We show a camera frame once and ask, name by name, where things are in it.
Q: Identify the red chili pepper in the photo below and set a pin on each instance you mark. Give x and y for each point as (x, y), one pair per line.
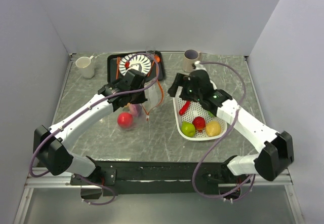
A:
(184, 108)

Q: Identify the orange fork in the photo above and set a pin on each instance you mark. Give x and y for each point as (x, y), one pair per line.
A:
(117, 67)

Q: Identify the white cup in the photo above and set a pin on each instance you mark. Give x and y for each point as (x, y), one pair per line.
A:
(85, 66)

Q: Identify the orange fruit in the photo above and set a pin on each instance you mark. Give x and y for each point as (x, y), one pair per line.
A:
(126, 107)

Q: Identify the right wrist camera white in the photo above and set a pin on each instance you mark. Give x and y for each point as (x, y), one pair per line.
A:
(198, 66)

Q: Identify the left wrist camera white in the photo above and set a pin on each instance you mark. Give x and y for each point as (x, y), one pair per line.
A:
(136, 66)

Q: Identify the red strawberry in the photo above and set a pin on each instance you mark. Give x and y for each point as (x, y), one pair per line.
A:
(199, 123)

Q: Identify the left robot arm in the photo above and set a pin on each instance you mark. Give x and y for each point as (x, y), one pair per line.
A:
(51, 145)

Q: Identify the orange spoon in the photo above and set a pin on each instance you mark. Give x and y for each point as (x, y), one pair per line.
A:
(157, 58)

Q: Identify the striped white plate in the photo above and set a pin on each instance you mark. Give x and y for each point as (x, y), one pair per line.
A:
(144, 60)

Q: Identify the white plastic basket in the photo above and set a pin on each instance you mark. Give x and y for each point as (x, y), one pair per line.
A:
(193, 111)

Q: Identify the green pear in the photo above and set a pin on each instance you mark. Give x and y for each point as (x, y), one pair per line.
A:
(188, 129)

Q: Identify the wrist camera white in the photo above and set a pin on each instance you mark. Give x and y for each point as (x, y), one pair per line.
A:
(136, 66)
(198, 66)

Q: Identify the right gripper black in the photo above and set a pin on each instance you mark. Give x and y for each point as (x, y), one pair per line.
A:
(181, 80)

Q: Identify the green cucumber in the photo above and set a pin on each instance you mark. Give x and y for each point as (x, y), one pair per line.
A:
(210, 114)

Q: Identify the purple onion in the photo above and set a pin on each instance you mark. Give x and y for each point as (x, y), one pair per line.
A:
(135, 110)

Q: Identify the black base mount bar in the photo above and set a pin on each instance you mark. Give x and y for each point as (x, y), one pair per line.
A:
(127, 177)

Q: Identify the beige mug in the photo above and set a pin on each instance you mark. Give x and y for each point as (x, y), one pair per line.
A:
(190, 57)

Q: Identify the clear zip top bag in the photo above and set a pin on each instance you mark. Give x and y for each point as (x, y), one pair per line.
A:
(155, 95)

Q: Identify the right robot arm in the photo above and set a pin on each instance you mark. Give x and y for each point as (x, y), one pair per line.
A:
(274, 150)

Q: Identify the red apple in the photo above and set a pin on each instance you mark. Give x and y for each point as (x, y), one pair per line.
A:
(125, 120)

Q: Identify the yellow lemon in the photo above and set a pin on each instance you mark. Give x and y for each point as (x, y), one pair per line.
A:
(213, 128)

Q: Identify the clear glass cup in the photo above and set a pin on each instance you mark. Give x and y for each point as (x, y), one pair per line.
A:
(150, 50)

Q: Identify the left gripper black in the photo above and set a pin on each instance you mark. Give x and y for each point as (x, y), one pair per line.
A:
(141, 99)

